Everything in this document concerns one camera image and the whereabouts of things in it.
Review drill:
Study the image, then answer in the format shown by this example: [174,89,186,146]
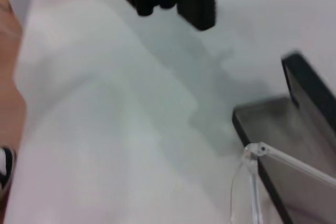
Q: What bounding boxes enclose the black glasses case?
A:
[232,52,336,224]

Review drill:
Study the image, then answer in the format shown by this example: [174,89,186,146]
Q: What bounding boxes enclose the clear white glasses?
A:
[229,141,336,224]

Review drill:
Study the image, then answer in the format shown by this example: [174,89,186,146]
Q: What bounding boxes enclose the black and white shoe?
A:
[0,146,17,190]

